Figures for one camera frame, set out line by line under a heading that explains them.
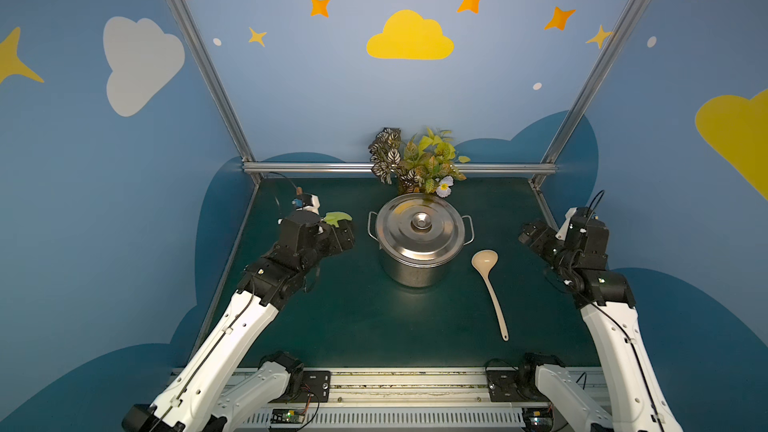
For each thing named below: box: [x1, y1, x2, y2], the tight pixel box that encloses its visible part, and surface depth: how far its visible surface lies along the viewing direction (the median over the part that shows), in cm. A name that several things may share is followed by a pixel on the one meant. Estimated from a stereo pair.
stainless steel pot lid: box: [376, 193, 466, 266], surface depth 86 cm
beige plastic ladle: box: [471, 249, 509, 342], surface depth 96 cm
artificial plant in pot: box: [368, 127, 471, 198], surface depth 100 cm
